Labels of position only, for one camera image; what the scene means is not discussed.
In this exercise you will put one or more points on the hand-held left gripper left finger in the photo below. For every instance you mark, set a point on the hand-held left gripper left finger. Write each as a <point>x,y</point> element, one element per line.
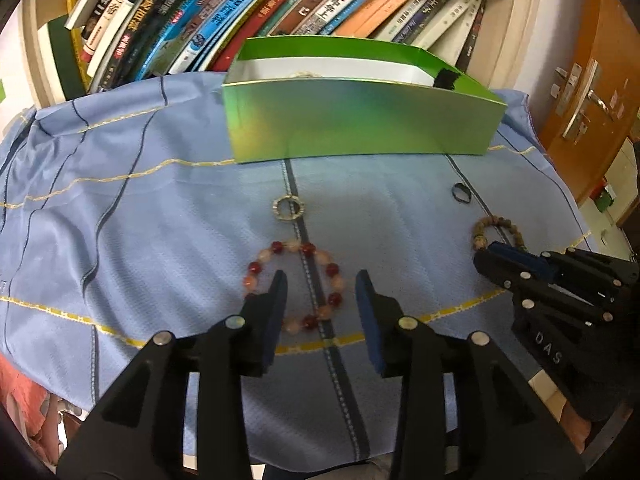
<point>272,325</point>

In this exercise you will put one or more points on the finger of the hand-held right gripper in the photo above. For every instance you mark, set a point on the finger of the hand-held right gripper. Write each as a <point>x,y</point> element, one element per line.
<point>530,262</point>
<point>500,267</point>

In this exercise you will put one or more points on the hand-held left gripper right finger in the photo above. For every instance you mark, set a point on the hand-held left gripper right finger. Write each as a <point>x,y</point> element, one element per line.
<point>370,320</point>

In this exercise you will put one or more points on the black wristwatch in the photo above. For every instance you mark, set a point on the black wristwatch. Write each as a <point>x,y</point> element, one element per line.
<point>446,80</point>

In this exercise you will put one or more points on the green cardboard box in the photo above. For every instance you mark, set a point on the green cardboard box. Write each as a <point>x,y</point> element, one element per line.
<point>350,120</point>

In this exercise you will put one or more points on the white wristwatch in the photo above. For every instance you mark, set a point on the white wristwatch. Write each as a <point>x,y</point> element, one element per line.
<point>302,75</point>

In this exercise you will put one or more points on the person's right hand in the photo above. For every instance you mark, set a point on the person's right hand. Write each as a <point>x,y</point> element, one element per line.
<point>580,430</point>

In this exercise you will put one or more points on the blue striped cloth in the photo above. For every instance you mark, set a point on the blue striped cloth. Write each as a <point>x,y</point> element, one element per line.
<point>150,235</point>

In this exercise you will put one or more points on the wooden bookshelf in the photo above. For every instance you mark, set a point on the wooden bookshelf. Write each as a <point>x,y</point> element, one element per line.
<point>510,50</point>

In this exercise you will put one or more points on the orange wooden door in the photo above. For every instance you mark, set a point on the orange wooden door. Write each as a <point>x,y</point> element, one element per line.
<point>585,35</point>

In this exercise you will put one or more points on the pink cloth pile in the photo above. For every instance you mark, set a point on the pink cloth pile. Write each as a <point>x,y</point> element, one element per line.
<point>25,410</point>

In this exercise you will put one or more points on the row of leaning books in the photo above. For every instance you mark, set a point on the row of leaning books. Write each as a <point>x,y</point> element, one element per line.
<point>225,10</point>

